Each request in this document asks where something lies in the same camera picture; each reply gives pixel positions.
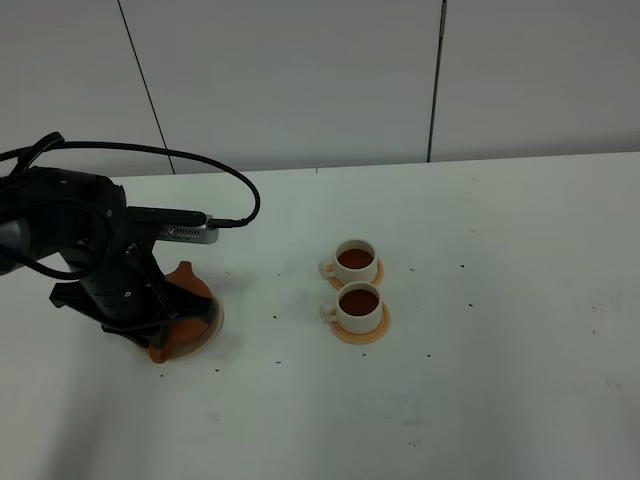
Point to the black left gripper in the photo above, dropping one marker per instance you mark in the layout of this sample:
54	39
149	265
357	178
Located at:
129	297

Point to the brown clay teapot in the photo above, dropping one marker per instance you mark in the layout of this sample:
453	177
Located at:
185	278

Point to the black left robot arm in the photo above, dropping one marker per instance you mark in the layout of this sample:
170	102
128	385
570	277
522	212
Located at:
78	229

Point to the beige round teapot coaster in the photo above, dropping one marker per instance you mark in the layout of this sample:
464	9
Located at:
189	342

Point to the near white teacup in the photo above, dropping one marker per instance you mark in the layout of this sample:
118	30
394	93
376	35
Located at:
357	310

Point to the white teacup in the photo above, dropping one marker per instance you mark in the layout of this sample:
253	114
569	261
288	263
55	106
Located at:
357	310
352	261

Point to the far white teacup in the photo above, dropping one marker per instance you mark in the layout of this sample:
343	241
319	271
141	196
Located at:
352	261

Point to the far orange cup coaster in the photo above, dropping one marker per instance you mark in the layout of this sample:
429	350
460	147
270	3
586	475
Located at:
335	283

